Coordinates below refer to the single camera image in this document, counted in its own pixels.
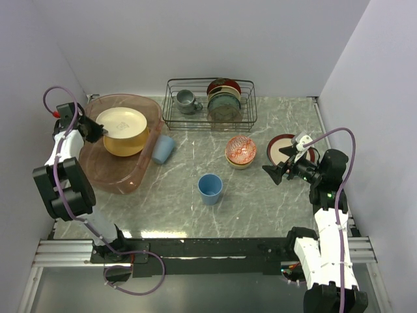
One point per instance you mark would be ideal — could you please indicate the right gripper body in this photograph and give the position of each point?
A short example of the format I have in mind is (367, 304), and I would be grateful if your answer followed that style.
(307, 170)

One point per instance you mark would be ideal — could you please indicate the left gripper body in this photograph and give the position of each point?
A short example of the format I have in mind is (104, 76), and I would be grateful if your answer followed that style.
(81, 120)

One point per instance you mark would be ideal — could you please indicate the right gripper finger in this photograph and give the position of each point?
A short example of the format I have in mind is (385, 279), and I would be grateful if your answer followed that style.
(291, 151)
(276, 172)

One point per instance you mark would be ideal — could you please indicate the red-rimmed cream plate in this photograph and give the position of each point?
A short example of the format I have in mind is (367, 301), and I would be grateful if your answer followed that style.
(284, 140)

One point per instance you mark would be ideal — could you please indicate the cream white bear plate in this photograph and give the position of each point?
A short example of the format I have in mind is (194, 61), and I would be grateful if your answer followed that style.
(122, 123)

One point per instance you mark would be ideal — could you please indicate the yellow bear plate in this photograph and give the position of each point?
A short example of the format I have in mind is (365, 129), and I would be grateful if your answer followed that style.
(126, 147)

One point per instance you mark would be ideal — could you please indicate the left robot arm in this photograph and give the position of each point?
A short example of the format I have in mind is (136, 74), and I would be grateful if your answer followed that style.
(64, 187)

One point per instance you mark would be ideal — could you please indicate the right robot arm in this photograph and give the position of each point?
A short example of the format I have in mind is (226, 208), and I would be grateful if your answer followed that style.
(324, 253)

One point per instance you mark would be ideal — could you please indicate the pink transparent plastic bin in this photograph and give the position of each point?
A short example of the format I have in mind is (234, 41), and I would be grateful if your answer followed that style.
(120, 174)

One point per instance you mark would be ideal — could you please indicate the blue bottom plate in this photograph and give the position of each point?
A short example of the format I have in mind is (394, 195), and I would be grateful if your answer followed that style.
(286, 174)

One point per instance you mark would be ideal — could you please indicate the red patterned bowl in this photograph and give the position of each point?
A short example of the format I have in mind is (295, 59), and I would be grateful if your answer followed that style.
(240, 149)

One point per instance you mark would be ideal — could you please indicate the blue upright plastic cup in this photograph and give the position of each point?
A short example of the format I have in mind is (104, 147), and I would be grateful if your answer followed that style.
(210, 187)

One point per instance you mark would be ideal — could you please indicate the light blue cup lying down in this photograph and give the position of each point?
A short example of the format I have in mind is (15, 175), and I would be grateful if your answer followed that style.
(162, 149)

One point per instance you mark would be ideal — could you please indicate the clear glass plate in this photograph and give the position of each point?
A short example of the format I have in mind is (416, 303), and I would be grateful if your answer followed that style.
(222, 116)

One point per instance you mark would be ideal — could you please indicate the cream yellow plate in rack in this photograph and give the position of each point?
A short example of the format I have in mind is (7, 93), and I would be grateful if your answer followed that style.
(224, 89)

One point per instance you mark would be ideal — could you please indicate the grey-green ceramic mug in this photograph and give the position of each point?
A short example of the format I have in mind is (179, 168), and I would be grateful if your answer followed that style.
(186, 102)

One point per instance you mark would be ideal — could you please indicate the red floral plate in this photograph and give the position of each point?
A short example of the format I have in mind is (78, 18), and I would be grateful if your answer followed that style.
(216, 84)

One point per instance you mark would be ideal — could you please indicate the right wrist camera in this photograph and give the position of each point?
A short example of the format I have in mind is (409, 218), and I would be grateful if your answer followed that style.
(300, 141)

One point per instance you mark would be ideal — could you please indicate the black wire dish rack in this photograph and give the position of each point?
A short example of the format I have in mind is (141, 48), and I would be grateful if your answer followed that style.
(174, 119)

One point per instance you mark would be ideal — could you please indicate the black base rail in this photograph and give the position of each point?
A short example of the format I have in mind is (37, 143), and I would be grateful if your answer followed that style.
(193, 256)

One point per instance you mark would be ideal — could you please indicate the aluminium frame rail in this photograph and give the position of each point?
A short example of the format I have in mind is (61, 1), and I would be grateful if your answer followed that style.
(64, 253)

